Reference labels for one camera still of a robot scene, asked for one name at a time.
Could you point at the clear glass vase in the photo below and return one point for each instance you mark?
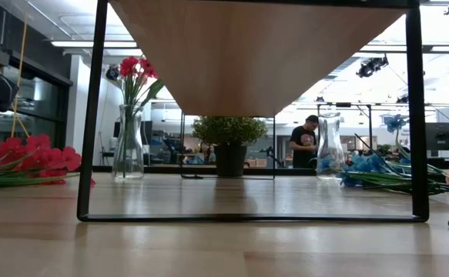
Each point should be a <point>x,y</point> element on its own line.
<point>330,134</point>
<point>128,161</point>

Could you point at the small black ceiling fixture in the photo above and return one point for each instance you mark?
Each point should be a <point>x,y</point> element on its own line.
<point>447,11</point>

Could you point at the black framed glass partition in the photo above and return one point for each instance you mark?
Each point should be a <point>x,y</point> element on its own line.
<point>43,96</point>

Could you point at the black ceiling camera rig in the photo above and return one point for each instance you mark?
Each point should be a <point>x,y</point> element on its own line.
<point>368,68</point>

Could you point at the black upright monitor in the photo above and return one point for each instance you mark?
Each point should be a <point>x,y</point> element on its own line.
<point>147,132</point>

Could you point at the dark wide monitor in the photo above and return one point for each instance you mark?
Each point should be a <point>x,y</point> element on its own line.
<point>443,136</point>

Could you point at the black metal frame stand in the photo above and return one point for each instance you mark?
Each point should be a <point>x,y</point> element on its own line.
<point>343,104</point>

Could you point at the black table border rail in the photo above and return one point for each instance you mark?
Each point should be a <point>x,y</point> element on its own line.
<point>285,171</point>

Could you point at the black ceiling spotlight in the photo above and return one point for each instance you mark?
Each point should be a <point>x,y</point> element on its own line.
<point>111,73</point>

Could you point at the green potted plant black pot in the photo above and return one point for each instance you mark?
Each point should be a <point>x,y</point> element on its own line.
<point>230,132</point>

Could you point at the person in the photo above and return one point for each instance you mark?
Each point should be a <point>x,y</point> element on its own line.
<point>301,150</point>

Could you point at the long ceiling light fixture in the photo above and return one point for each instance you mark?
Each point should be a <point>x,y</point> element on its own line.
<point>386,48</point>
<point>70,44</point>

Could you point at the wooden shelf black metal frame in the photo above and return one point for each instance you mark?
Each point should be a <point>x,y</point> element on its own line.
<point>255,57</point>

